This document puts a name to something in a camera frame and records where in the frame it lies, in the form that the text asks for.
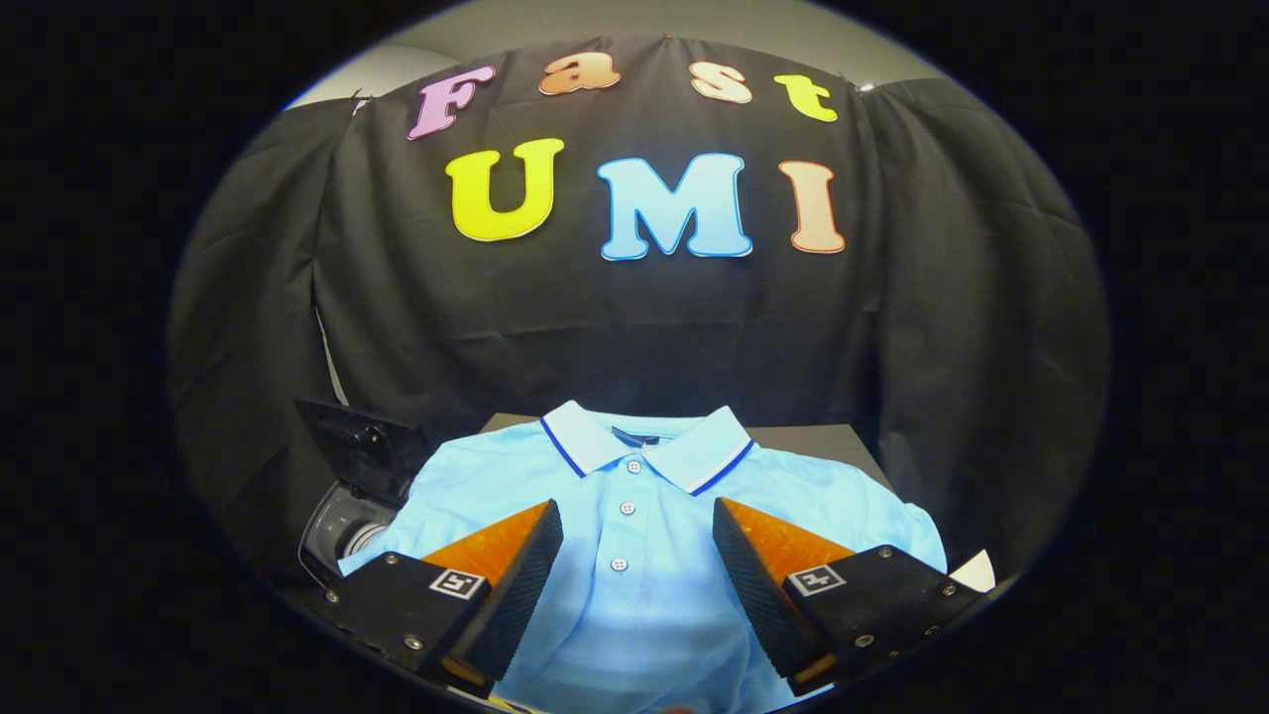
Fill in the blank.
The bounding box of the dark washing machine lid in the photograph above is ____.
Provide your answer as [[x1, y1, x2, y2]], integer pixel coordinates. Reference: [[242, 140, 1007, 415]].
[[294, 399, 433, 507]]

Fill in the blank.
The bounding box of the beige cabinet with black frame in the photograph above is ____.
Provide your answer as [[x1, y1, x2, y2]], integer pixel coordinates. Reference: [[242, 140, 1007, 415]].
[[481, 412, 893, 489]]

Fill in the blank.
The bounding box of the light blue polo shirt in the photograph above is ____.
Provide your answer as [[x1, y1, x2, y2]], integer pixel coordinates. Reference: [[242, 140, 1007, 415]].
[[337, 400, 950, 714]]

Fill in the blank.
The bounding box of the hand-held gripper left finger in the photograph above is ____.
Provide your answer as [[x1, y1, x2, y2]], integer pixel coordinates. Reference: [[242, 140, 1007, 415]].
[[322, 499, 565, 697]]

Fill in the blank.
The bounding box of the black backdrop cloth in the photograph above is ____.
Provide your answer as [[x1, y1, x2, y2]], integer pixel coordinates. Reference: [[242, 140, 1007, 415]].
[[167, 35, 1111, 586]]

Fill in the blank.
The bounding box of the white paper sheet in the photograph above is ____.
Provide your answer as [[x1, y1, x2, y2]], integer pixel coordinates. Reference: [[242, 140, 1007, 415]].
[[949, 548, 997, 594]]

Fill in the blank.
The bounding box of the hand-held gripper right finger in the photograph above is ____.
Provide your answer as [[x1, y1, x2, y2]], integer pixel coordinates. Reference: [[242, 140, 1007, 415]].
[[712, 497, 988, 697]]

